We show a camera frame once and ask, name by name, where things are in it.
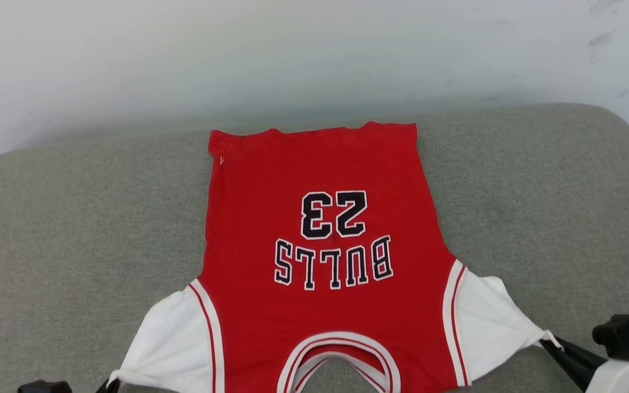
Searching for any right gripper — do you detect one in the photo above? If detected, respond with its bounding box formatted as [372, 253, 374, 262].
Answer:
[541, 313, 629, 393]

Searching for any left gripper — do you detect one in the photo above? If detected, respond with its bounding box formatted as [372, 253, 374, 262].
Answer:
[17, 377, 122, 393]

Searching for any red white basketball jersey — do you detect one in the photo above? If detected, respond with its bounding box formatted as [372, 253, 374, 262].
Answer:
[108, 121, 562, 393]

